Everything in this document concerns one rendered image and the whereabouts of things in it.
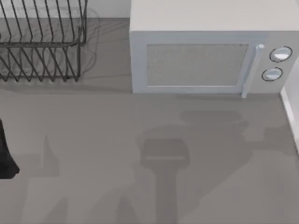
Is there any microwave oven door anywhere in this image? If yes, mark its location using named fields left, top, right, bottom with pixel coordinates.
left=130, top=31, right=269, bottom=95

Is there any pale microwave oven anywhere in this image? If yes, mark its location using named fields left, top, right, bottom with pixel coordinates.
left=128, top=0, right=299, bottom=98

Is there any small microwave knob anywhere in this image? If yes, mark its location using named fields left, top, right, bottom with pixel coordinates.
left=261, top=67, right=284, bottom=82

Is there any large microwave knob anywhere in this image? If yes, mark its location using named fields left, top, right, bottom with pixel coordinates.
left=269, top=46, right=293, bottom=63

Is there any black wire dish rack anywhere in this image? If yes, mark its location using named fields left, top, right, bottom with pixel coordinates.
left=0, top=0, right=88, bottom=83

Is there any microwave door handle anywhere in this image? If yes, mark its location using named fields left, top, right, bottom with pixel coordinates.
left=241, top=43, right=265, bottom=99

